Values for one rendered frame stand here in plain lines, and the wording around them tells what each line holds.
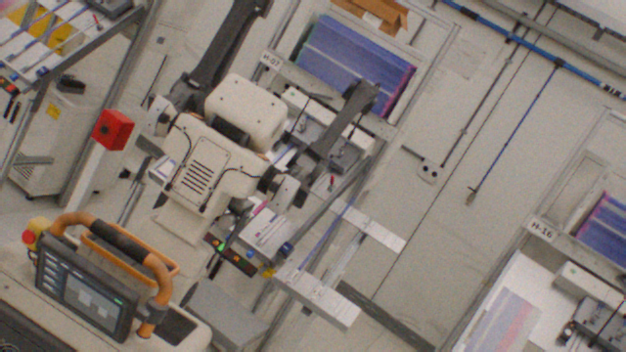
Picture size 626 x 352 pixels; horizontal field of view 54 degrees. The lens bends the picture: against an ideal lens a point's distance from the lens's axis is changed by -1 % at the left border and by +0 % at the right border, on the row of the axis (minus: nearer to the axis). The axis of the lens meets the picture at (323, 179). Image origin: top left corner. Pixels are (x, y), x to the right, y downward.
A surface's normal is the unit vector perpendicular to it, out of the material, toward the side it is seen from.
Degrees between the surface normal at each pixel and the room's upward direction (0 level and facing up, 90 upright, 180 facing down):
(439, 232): 90
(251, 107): 47
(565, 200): 90
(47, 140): 90
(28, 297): 90
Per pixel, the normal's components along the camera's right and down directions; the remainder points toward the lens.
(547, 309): 0.11, -0.57
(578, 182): -0.35, 0.05
